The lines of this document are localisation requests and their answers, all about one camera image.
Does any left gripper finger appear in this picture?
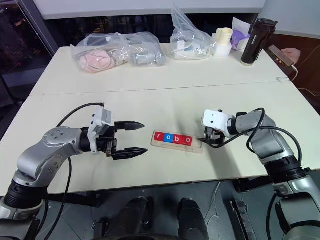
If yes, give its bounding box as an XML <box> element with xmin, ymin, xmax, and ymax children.
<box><xmin>114</xmin><ymin>121</ymin><xmax>146</xmax><ymax>132</ymax></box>
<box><xmin>111</xmin><ymin>147</ymin><xmax>149</xmax><ymax>161</ymax></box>

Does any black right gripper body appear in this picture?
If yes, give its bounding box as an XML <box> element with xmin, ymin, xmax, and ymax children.
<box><xmin>204</xmin><ymin>126</ymin><xmax>225</xmax><ymax>148</ymax></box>

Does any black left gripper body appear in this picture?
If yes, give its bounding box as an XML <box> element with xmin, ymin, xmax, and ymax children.
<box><xmin>96</xmin><ymin>124</ymin><xmax>119</xmax><ymax>158</ymax></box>

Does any wooden letter tray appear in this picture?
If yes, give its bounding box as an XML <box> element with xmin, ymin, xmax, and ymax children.
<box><xmin>150</xmin><ymin>129</ymin><xmax>205</xmax><ymax>155</ymax></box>

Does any dark smartphone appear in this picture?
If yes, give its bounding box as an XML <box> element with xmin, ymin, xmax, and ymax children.
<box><xmin>267</xmin><ymin>44</ymin><xmax>297</xmax><ymax>68</ymax></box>

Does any person's bare hand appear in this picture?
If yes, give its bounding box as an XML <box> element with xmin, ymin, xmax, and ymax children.
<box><xmin>281</xmin><ymin>48</ymin><xmax>302</xmax><ymax>64</ymax></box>

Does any dark rounded shape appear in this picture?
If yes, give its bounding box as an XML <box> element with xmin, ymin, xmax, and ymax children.
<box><xmin>178</xmin><ymin>197</ymin><xmax>209</xmax><ymax>240</ymax></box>
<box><xmin>117</xmin><ymin>196</ymin><xmax>155</xmax><ymax>240</ymax></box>

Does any clear bag with grey parts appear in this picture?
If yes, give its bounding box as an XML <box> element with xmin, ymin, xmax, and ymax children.
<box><xmin>111</xmin><ymin>31</ymin><xmax>167</xmax><ymax>67</ymax></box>

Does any clear bag with pink plush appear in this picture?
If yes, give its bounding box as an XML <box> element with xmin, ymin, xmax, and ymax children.
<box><xmin>70</xmin><ymin>37</ymin><xmax>121</xmax><ymax>74</ymax></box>

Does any purple and white packet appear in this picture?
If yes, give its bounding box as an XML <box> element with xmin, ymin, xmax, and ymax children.
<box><xmin>229</xmin><ymin>17</ymin><xmax>252</xmax><ymax>52</ymax></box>

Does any black drinking bottle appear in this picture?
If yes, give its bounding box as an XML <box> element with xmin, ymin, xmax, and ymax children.
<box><xmin>240</xmin><ymin>18</ymin><xmax>279</xmax><ymax>67</ymax></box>

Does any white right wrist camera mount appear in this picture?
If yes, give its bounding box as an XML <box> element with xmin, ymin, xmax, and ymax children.
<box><xmin>201</xmin><ymin>108</ymin><xmax>236</xmax><ymax>134</ymax></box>

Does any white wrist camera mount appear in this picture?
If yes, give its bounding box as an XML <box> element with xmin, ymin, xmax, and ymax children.
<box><xmin>201</xmin><ymin>108</ymin><xmax>236</xmax><ymax>134</ymax></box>
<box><xmin>88</xmin><ymin>104</ymin><xmax>115</xmax><ymax>154</ymax></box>

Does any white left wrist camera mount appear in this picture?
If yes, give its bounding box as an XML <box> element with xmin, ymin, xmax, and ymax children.
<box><xmin>88</xmin><ymin>104</ymin><xmax>115</xmax><ymax>154</ymax></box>

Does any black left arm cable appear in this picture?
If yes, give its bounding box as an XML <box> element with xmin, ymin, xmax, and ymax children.
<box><xmin>42</xmin><ymin>101</ymin><xmax>106</xmax><ymax>240</ymax></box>

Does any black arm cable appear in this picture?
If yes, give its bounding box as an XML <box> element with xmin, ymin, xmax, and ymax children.
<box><xmin>221</xmin><ymin>107</ymin><xmax>303</xmax><ymax>237</ymax></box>
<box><xmin>42</xmin><ymin>101</ymin><xmax>106</xmax><ymax>240</ymax></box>

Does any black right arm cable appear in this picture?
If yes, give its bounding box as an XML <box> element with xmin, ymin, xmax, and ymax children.
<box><xmin>221</xmin><ymin>107</ymin><xmax>303</xmax><ymax>237</ymax></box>

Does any thin white wire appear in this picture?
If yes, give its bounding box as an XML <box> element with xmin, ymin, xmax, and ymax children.
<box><xmin>205</xmin><ymin>181</ymin><xmax>223</xmax><ymax>240</ymax></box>

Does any black metal bracket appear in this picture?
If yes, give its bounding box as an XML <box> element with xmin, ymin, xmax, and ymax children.
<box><xmin>228</xmin><ymin>199</ymin><xmax>254</xmax><ymax>240</ymax></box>

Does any clear bag with white cables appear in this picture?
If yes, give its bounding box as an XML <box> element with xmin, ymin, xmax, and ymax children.
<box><xmin>170</xmin><ymin>7</ymin><xmax>217</xmax><ymax>61</ymax></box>

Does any white charging cable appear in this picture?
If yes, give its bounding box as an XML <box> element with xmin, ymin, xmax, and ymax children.
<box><xmin>276</xmin><ymin>65</ymin><xmax>300</xmax><ymax>83</ymax></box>

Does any grey metal frame post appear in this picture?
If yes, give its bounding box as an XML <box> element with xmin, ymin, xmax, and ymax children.
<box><xmin>23</xmin><ymin>0</ymin><xmax>60</xmax><ymax>58</ymax></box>

